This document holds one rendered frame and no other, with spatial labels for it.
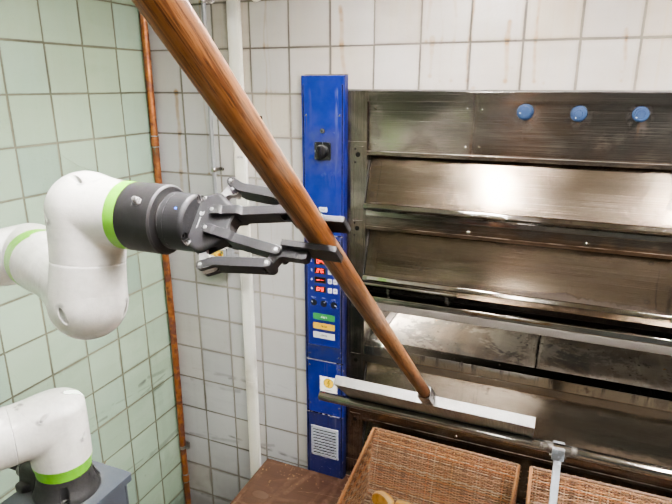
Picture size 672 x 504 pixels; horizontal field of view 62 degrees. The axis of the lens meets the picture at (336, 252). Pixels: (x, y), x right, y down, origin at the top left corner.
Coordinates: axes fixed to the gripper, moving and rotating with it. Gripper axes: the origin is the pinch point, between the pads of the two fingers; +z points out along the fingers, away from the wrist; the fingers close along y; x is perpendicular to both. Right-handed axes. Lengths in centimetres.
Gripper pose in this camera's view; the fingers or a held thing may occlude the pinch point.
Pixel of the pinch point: (316, 236)
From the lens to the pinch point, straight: 65.9
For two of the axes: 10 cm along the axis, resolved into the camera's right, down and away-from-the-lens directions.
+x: -2.7, -4.2, -8.7
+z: 9.3, 1.1, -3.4
